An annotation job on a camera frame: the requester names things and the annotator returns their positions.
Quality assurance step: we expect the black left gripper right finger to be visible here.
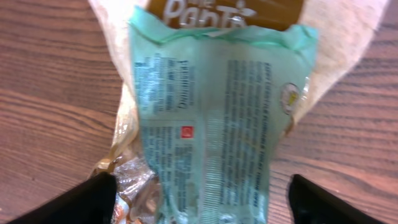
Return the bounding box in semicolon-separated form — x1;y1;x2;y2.
287;174;382;224

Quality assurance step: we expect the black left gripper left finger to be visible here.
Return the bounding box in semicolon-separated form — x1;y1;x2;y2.
7;172;117;224

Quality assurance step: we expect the teal wet wipes pack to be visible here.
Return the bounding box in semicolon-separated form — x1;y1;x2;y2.
129;7;318;223

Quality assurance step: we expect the brown snack bag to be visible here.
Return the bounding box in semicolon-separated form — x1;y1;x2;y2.
90;0;387;223

